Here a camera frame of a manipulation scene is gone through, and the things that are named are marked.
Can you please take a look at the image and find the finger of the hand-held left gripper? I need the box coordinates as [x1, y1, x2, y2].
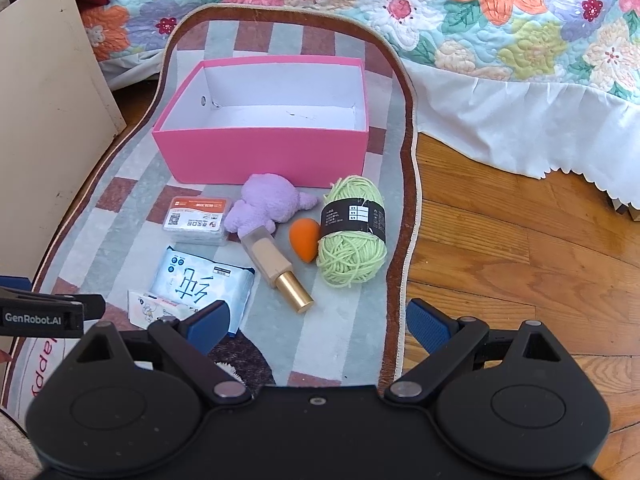
[0, 275, 107, 339]

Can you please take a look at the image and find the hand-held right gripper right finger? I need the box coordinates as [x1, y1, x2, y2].
[382, 299, 576, 406]

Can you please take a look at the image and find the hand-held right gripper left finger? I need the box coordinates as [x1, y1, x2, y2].
[62, 300, 253, 407]

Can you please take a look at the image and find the blue white wipes packet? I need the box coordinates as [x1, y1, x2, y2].
[150, 246, 256, 336]

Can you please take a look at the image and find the beige foundation bottle gold cap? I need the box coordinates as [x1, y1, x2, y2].
[239, 226, 315, 314]

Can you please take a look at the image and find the clear plastic box orange label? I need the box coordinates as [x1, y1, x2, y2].
[162, 195, 234, 246]

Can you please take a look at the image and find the green yarn ball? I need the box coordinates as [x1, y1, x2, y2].
[317, 175, 389, 288]

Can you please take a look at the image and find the pink cardboard box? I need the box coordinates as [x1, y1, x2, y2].
[151, 57, 371, 189]

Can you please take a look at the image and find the small white carton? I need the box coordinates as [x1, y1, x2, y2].
[127, 288, 201, 332]

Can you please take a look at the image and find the orange makeup sponge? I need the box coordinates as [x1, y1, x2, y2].
[288, 219, 321, 263]

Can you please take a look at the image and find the purple plush toy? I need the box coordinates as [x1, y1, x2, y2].
[223, 173, 320, 236]

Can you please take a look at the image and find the beige fuzzy cloth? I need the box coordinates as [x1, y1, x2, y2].
[0, 407, 43, 480]

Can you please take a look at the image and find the beige wooden board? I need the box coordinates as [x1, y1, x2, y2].
[0, 0, 127, 292]

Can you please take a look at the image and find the white bed skirt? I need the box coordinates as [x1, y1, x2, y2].
[402, 57, 640, 211]

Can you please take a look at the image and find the floral quilted bedspread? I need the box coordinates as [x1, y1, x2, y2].
[80, 0, 640, 106]

